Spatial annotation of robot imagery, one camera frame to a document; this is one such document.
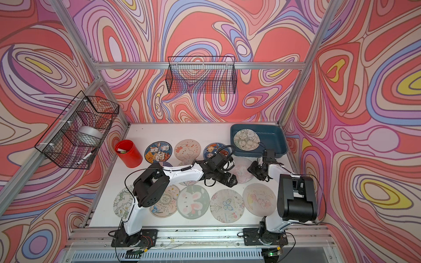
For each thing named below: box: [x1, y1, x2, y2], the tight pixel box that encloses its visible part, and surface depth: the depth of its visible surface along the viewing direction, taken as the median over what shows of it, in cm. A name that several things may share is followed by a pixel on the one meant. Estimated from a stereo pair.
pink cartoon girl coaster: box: [242, 183, 277, 217], surface depth 86 cm
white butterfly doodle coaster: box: [209, 189, 246, 224], surface depth 84 cm
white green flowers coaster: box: [112, 184, 135, 221], surface depth 86 cm
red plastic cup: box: [114, 139, 144, 169], surface depth 93 cm
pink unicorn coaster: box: [229, 156, 254, 184], surface depth 96 cm
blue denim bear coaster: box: [202, 142, 230, 160], surface depth 107 cm
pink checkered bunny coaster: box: [173, 139, 202, 167], surface depth 107 cm
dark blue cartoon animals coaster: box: [144, 140, 173, 164], surface depth 106 cm
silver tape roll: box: [76, 126, 104, 147], surface depth 73 cm
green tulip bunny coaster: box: [233, 128, 261, 152], surface depth 113 cm
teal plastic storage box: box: [230, 123, 288, 158], surface depth 110 cm
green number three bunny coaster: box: [176, 184, 210, 220], surface depth 86 cm
